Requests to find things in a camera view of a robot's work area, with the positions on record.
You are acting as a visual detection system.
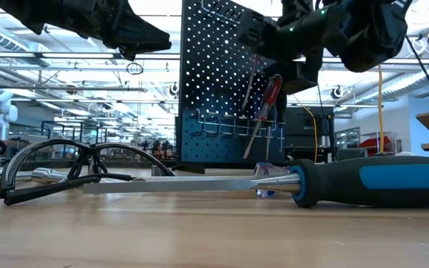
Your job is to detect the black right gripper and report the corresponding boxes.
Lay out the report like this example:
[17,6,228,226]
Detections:
[236,0,344,79]

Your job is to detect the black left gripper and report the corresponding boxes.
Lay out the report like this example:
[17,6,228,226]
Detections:
[97,0,173,61]

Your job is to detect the black metal pegboard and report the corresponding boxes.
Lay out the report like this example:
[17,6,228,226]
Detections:
[171,0,287,175]

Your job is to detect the black plastic pegboard bin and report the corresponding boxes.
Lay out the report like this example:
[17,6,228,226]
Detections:
[263,59,320,96]

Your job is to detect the black cabinet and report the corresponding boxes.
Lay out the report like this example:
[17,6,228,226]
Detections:
[285,106,337,162]

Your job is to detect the red storage bin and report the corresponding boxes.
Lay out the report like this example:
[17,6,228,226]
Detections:
[358,135,393,153]

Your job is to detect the silver deep socket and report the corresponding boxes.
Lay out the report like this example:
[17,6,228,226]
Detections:
[31,167,70,185]

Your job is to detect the black and blue large screwdriver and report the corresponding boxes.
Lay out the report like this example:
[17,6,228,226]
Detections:
[82,155,429,208]

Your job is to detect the black safety glasses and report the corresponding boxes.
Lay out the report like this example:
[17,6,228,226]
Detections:
[0,138,177,206]

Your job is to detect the chrome pegboard hook rail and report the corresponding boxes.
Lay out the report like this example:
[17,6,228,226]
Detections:
[198,0,244,24]

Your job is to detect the chrome screwdriver ring rail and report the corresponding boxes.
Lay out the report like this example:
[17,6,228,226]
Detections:
[194,108,286,141]

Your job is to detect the yellow cable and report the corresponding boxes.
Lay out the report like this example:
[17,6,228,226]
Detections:
[292,95,319,163]
[376,63,386,156]

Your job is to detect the blue clear handled screwdriver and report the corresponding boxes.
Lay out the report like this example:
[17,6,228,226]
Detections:
[253,161,293,198]

